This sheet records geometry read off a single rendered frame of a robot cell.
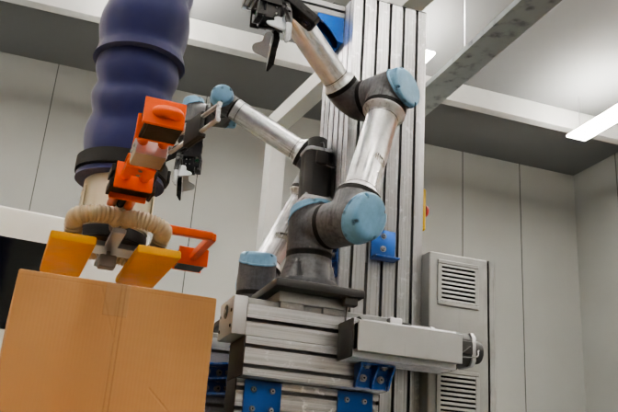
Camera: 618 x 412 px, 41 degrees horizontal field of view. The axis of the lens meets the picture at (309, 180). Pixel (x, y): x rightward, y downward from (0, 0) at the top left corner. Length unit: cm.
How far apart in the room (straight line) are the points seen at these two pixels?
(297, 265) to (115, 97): 61
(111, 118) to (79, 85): 1035
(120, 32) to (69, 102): 1014
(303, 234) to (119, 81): 60
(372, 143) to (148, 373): 81
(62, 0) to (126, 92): 857
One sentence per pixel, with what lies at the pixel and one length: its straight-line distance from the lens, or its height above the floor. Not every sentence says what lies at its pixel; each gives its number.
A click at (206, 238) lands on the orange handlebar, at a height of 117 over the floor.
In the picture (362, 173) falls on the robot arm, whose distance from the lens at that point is 203.
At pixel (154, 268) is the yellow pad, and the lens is 200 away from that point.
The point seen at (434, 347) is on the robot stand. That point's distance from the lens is 195.
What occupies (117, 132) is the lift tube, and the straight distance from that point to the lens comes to 203.
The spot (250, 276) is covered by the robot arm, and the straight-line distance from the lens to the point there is 249.
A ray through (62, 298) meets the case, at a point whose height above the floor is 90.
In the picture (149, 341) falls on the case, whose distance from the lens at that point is 170.
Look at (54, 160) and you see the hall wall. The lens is 1195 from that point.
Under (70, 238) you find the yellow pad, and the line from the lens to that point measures 186.
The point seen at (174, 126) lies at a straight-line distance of 147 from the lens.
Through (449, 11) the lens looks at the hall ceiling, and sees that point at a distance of 1030.
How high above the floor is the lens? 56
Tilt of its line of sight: 21 degrees up
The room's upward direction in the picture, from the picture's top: 4 degrees clockwise
